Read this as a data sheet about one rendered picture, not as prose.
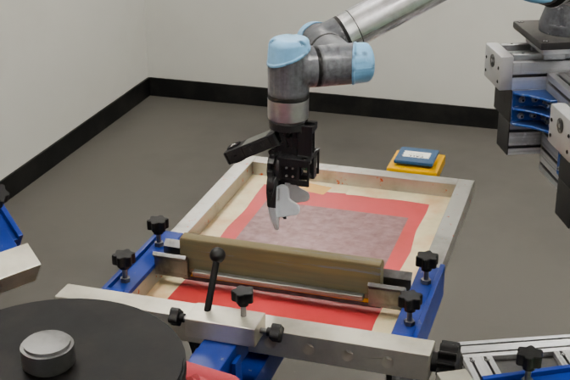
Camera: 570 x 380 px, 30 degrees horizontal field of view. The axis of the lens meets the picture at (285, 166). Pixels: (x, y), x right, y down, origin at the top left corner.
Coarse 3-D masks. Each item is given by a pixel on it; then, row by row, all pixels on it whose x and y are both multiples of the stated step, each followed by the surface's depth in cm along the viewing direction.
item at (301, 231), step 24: (264, 192) 256; (240, 216) 243; (264, 216) 243; (288, 216) 243; (312, 216) 243; (264, 240) 232; (288, 240) 231; (312, 240) 231; (192, 288) 212; (216, 288) 212; (264, 312) 203
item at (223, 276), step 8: (200, 272) 210; (208, 272) 210; (224, 280) 208; (232, 280) 208; (240, 280) 207; (248, 280) 207; (256, 280) 207; (264, 280) 207; (272, 280) 207; (280, 288) 205; (288, 288) 205; (296, 288) 204; (304, 288) 204; (312, 288) 203; (320, 288) 203; (328, 288) 203; (336, 296) 202; (344, 296) 201; (352, 296) 201; (360, 296) 200
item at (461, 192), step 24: (240, 168) 261; (264, 168) 264; (336, 168) 260; (360, 168) 260; (216, 192) 247; (408, 192) 255; (432, 192) 253; (456, 192) 246; (192, 216) 235; (456, 216) 234; (144, 288) 209
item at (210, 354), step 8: (200, 344) 177; (208, 344) 176; (216, 344) 176; (224, 344) 176; (232, 344) 176; (200, 352) 174; (208, 352) 174; (216, 352) 174; (224, 352) 174; (232, 352) 175; (240, 352) 179; (248, 352) 183; (192, 360) 172; (200, 360) 172; (208, 360) 172; (216, 360) 172; (224, 360) 172; (232, 360) 175; (216, 368) 170; (224, 368) 171
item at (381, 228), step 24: (336, 216) 243; (360, 216) 242; (384, 216) 242; (408, 216) 242; (336, 240) 231; (360, 240) 231; (384, 240) 231; (408, 240) 231; (384, 264) 221; (288, 312) 203; (312, 312) 203; (336, 312) 203; (360, 312) 203
